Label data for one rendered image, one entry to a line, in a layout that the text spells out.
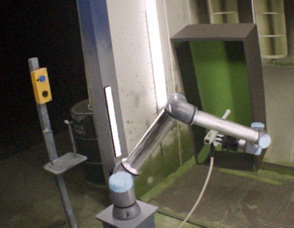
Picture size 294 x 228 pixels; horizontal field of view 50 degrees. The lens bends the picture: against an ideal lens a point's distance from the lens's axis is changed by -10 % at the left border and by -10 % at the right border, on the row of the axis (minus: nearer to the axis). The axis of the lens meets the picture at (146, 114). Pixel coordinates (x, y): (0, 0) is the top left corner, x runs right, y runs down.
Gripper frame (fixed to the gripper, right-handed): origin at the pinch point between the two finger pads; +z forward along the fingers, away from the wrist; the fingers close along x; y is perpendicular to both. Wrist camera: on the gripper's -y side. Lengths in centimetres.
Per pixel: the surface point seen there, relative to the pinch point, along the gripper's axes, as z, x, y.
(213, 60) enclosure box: 21, 69, -30
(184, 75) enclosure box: 39, 45, -23
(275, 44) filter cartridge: -24, 147, -31
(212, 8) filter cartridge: 51, 163, -59
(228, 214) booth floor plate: -15, 25, 96
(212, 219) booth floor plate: -3, 15, 96
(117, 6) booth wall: 100, 48, -77
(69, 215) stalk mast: 112, -43, 88
